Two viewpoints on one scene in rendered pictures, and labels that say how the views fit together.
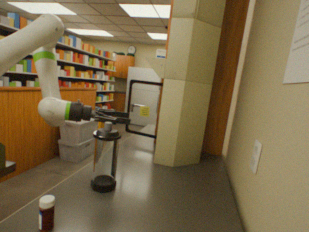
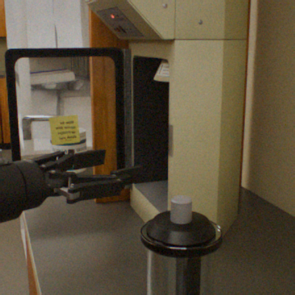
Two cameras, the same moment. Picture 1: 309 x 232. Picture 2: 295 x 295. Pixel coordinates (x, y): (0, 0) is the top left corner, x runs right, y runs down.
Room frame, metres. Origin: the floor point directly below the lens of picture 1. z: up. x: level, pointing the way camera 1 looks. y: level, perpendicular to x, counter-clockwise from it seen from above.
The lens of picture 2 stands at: (0.31, 0.49, 1.41)
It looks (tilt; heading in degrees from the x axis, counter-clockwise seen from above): 14 degrees down; 327
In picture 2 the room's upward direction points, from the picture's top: straight up
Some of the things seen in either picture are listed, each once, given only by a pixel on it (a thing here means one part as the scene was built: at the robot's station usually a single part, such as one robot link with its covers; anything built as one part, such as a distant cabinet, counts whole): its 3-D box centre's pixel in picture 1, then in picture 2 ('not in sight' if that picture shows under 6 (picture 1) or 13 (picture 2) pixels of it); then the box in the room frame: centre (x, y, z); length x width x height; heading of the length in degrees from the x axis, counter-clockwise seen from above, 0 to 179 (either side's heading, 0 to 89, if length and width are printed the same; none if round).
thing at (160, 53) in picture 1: (160, 55); not in sight; (1.17, -0.02, 1.54); 0.05 x 0.05 x 0.06; 5
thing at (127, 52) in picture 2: not in sight; (128, 121); (1.35, -0.12, 1.19); 0.03 x 0.02 x 0.39; 166
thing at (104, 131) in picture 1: (107, 130); (180, 222); (0.75, 0.16, 1.18); 0.09 x 0.09 x 0.07
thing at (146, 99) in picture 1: (145, 109); (68, 123); (1.41, 0.03, 1.19); 0.30 x 0.01 x 0.40; 68
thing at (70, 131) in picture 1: (80, 128); not in sight; (3.21, 1.14, 0.49); 0.60 x 0.42 x 0.33; 166
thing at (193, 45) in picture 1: (187, 96); (196, 74); (1.18, -0.21, 1.33); 0.32 x 0.25 x 0.77; 166
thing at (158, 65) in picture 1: (160, 70); (124, 16); (1.22, -0.03, 1.46); 0.32 x 0.11 x 0.10; 166
